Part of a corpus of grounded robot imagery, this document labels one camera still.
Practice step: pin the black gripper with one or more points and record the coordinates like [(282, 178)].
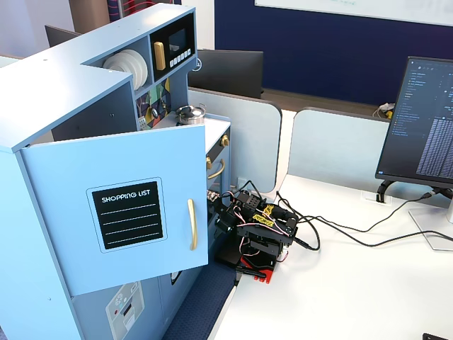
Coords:
[(222, 210)]

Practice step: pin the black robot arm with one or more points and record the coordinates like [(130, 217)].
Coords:
[(263, 226)]

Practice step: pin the red arm base clamp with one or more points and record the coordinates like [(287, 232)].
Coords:
[(263, 271)]

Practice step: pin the blue shopping list cabinet door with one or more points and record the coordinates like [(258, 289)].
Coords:
[(117, 166)]

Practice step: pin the gold oven knob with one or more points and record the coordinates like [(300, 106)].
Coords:
[(209, 163), (224, 141)]

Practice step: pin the grey desk divider panel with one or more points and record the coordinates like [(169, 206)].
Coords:
[(253, 141), (336, 145)]

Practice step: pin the silver toy pot with lid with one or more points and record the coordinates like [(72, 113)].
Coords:
[(191, 114)]

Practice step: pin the hanging toy kitchen utensil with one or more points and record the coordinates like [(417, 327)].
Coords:
[(155, 112)]

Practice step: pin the black monitor back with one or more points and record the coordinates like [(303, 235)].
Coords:
[(230, 72)]

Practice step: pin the white plates stack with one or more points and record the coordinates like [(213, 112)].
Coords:
[(138, 66)]

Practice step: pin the white toy plate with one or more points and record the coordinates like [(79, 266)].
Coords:
[(112, 64), (124, 66)]

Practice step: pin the light blue toy kitchen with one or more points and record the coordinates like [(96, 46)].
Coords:
[(67, 92)]

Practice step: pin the white and yellow plug bundle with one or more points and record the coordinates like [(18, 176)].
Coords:
[(385, 110)]

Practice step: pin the silver monitor stand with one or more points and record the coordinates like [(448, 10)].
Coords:
[(430, 226)]

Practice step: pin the lit computer monitor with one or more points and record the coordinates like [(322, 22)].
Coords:
[(419, 120)]

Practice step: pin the dark monitor back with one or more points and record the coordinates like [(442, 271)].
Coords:
[(60, 34)]

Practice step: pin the black flat device corner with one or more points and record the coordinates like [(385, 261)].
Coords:
[(437, 336)]

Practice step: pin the white wall whiteboard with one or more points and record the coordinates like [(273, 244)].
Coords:
[(354, 7)]

